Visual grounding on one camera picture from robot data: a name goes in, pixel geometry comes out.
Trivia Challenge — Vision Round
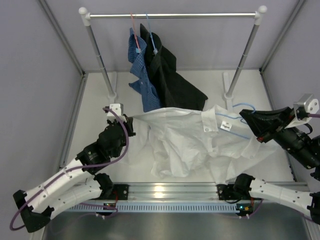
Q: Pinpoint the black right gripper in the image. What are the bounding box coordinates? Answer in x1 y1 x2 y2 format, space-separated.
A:
240 107 320 170

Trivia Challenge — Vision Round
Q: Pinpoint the light blue wire hanger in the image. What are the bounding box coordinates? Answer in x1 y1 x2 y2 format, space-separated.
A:
216 102 257 140

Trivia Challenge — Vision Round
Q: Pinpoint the white shirt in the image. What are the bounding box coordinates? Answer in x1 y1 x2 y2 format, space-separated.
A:
118 105 278 184

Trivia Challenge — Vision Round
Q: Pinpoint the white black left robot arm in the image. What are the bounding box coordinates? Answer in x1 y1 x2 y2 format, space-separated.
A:
13 115 135 233

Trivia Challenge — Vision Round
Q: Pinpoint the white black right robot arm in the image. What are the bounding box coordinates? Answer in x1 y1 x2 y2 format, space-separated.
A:
232 107 320 224

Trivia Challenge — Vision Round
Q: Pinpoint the blue checkered shirt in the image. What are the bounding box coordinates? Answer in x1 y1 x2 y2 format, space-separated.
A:
127 27 161 112

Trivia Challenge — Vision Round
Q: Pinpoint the dark striped shirt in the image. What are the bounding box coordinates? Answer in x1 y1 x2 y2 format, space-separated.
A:
139 24 208 111

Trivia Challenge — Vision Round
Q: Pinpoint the light blue hanger under dark shirt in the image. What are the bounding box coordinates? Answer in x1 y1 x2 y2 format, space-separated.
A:
145 12 158 55

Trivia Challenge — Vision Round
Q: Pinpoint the white clothes rack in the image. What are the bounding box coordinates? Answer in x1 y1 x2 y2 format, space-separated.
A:
78 5 268 112

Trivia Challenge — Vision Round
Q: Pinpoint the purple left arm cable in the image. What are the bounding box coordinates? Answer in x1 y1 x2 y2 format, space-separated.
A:
9 107 130 231

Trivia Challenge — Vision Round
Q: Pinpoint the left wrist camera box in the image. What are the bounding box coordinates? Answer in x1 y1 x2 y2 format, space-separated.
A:
103 103 126 122

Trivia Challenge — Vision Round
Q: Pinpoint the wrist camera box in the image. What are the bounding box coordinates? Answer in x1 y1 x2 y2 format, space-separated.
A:
293 93 320 127
103 103 126 122

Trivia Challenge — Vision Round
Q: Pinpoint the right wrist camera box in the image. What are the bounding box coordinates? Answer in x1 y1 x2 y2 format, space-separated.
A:
293 93 320 127

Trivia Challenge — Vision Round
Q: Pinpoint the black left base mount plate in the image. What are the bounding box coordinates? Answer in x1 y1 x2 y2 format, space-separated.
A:
109 184 130 201

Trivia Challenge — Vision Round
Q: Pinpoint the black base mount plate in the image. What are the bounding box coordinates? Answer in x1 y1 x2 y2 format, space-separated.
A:
216 184 239 201
109 184 130 201

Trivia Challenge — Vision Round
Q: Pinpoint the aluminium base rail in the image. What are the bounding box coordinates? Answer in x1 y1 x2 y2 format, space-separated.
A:
72 181 313 201

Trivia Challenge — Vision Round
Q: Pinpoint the white slotted cable duct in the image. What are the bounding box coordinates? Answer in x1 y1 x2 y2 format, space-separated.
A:
67 201 253 213

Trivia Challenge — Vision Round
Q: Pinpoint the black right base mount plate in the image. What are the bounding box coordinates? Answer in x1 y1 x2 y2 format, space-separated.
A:
216 184 239 201

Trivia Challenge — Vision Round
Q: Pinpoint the grey aluminium frame profile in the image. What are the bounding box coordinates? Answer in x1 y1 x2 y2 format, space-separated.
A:
36 0 87 172

